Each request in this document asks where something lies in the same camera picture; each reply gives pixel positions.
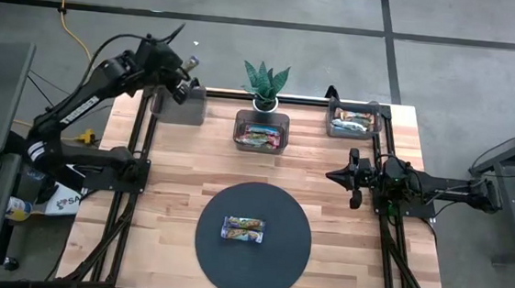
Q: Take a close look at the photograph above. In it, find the clear plastic bin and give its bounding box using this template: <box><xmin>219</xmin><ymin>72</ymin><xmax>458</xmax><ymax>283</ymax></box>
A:
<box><xmin>231</xmin><ymin>108</ymin><xmax>292</xmax><ymax>157</ymax></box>
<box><xmin>324</xmin><ymin>97</ymin><xmax>385</xmax><ymax>143</ymax></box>
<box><xmin>149</xmin><ymin>83</ymin><xmax>208</xmax><ymax>127</ymax></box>

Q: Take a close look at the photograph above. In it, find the white box with logo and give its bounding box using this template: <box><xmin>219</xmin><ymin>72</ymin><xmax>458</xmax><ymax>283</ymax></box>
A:
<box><xmin>41</xmin><ymin>181</ymin><xmax>84</xmax><ymax>219</ymax></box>

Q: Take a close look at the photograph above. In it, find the white plant pot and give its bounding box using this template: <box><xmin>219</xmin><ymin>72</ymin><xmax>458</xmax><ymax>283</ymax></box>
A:
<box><xmin>251</xmin><ymin>95</ymin><xmax>281</xmax><ymax>116</ymax></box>

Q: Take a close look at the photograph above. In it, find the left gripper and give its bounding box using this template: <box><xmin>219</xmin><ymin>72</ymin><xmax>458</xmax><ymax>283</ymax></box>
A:
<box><xmin>148</xmin><ymin>39</ymin><xmax>202</xmax><ymax>107</ymax></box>

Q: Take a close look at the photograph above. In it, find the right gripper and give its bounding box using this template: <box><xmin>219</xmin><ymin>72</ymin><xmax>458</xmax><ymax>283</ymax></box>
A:
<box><xmin>324</xmin><ymin>145</ymin><xmax>383</xmax><ymax>213</ymax></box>

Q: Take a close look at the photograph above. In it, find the purple Chewy granola bar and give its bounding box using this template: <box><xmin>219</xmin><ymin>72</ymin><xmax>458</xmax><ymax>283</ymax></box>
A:
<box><xmin>180</xmin><ymin>53</ymin><xmax>201</xmax><ymax>74</ymax></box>
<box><xmin>223</xmin><ymin>215</ymin><xmax>266</xmax><ymax>233</ymax></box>
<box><xmin>219</xmin><ymin>226</ymin><xmax>264</xmax><ymax>245</ymax></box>

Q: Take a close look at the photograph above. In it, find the yellow white bottle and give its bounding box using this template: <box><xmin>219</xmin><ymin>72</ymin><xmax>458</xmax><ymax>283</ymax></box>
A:
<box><xmin>4</xmin><ymin>195</ymin><xmax>35</xmax><ymax>224</ymax></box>

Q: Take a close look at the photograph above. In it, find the black round knob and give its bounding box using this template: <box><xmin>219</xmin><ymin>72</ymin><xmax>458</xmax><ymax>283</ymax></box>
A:
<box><xmin>2</xmin><ymin>256</ymin><xmax>20</xmax><ymax>273</ymax></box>

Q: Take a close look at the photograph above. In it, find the round dark woven placemat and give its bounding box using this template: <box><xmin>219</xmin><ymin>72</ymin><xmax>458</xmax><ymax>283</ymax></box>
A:
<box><xmin>190</xmin><ymin>177</ymin><xmax>318</xmax><ymax>288</ymax></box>

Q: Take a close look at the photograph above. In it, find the yellow power cable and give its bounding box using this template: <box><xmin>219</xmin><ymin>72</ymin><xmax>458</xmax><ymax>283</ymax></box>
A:
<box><xmin>31</xmin><ymin>0</ymin><xmax>109</xmax><ymax>146</ymax></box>

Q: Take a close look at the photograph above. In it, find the black clamp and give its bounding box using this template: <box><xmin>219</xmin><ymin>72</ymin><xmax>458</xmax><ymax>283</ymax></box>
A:
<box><xmin>324</xmin><ymin>84</ymin><xmax>342</xmax><ymax>101</ymax></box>

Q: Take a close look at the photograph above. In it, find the green snake plant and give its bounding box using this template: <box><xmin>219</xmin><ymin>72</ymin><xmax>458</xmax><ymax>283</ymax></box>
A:
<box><xmin>239</xmin><ymin>60</ymin><xmax>292</xmax><ymax>113</ymax></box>

